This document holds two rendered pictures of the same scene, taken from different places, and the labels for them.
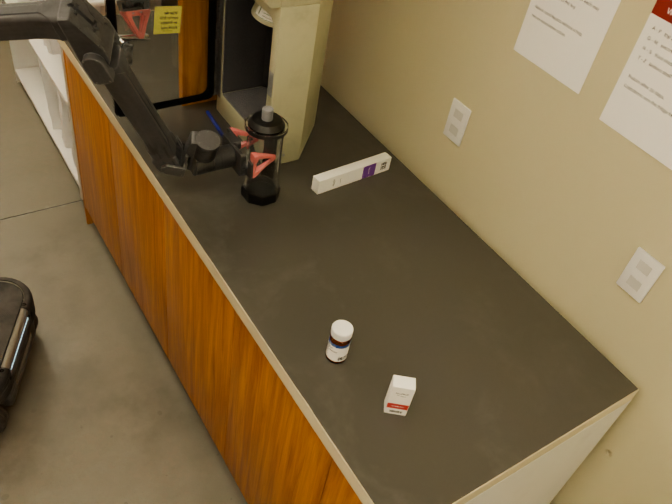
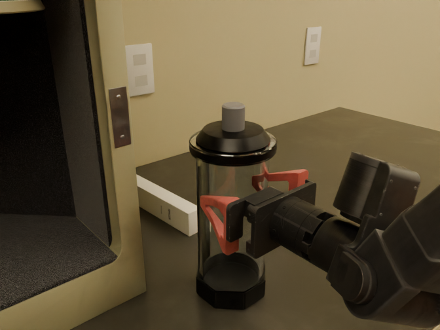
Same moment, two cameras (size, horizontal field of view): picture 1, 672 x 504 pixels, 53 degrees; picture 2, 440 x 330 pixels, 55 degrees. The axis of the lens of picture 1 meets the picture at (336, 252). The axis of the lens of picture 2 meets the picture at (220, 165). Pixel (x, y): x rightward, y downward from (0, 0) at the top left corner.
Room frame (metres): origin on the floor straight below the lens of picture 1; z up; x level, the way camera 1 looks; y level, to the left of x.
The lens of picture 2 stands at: (1.42, 0.72, 1.34)
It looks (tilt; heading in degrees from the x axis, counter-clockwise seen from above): 23 degrees down; 270
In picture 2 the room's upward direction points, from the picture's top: straight up
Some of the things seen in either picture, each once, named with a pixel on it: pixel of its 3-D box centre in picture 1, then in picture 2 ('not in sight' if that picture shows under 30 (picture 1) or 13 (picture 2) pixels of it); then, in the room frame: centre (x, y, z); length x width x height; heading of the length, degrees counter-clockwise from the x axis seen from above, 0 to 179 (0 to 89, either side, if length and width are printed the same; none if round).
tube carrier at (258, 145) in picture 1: (263, 158); (232, 214); (1.41, 0.23, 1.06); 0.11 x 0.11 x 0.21
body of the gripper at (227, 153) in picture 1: (224, 156); (298, 226); (1.33, 0.32, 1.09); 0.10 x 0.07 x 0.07; 41
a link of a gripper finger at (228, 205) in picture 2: (244, 143); (234, 211); (1.41, 0.29, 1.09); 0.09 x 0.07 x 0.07; 131
